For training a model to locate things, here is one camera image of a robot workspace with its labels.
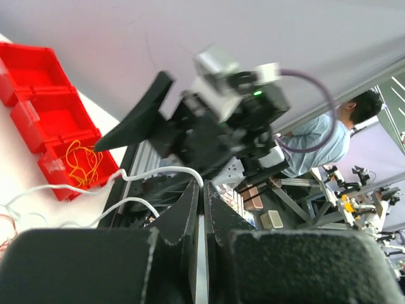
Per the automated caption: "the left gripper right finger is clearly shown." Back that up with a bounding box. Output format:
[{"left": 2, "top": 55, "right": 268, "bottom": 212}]
[{"left": 203, "top": 180, "right": 256, "bottom": 303}]

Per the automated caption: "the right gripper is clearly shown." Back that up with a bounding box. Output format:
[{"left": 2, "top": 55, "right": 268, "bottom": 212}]
[{"left": 94, "top": 71, "right": 290, "bottom": 176}]

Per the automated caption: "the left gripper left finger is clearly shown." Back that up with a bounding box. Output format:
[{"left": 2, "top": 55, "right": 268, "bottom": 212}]
[{"left": 148, "top": 181, "right": 200, "bottom": 304}]

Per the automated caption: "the white thin cable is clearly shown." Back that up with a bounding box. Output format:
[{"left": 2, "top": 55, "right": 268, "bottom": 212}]
[{"left": 0, "top": 166, "right": 205, "bottom": 229}]

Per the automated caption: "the yellow thin cable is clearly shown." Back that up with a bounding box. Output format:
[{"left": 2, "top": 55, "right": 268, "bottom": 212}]
[{"left": 65, "top": 139, "right": 104, "bottom": 190}]

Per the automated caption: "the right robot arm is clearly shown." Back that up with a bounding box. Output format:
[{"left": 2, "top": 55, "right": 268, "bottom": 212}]
[{"left": 95, "top": 71, "right": 289, "bottom": 184}]

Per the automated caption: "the red plastic compartment bin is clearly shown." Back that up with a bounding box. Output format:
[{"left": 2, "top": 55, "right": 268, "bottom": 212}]
[{"left": 1, "top": 42, "right": 118, "bottom": 201}]

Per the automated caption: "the person in blue shirt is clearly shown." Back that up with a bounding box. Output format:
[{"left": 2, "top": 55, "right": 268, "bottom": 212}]
[{"left": 275, "top": 90, "right": 383, "bottom": 179}]

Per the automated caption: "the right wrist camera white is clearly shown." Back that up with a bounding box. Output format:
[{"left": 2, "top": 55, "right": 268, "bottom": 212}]
[{"left": 190, "top": 46, "right": 281, "bottom": 122}]

